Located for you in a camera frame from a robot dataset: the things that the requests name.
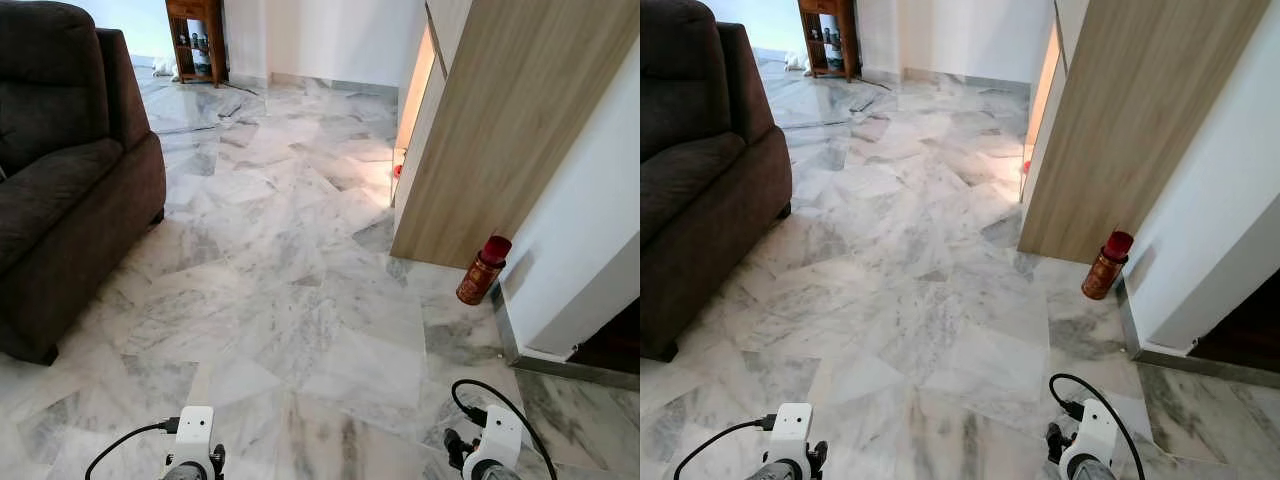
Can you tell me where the grey metal door sill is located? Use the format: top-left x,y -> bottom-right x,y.
1115,275 -> 1280,389
490,280 -> 641,391

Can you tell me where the red-lidded brown jar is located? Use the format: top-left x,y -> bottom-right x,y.
1081,230 -> 1135,301
456,235 -> 513,306

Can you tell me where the dark brown fabric sofa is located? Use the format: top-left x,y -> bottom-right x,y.
640,0 -> 794,363
0,0 -> 168,366

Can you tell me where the tall light wood cabinet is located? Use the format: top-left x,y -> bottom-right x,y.
390,0 -> 641,271
1018,0 -> 1271,266

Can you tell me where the small dark wooden shelf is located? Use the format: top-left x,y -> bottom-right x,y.
798,0 -> 861,83
165,0 -> 229,88

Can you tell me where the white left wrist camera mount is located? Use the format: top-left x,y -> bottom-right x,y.
172,405 -> 216,471
770,403 -> 814,471

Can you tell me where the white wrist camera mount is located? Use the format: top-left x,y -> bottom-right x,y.
770,403 -> 814,471
478,405 -> 523,471
1075,398 -> 1119,466
172,405 -> 216,471

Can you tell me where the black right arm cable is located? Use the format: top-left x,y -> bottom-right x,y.
450,378 -> 558,480
1048,373 -> 1148,480

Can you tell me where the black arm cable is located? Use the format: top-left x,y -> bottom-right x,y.
672,416 -> 779,480
450,378 -> 558,480
1048,373 -> 1148,480
85,418 -> 181,480

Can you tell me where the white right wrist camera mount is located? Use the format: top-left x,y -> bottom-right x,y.
1075,398 -> 1119,466
478,405 -> 523,471

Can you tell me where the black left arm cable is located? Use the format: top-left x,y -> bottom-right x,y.
85,418 -> 181,480
672,416 -> 779,480

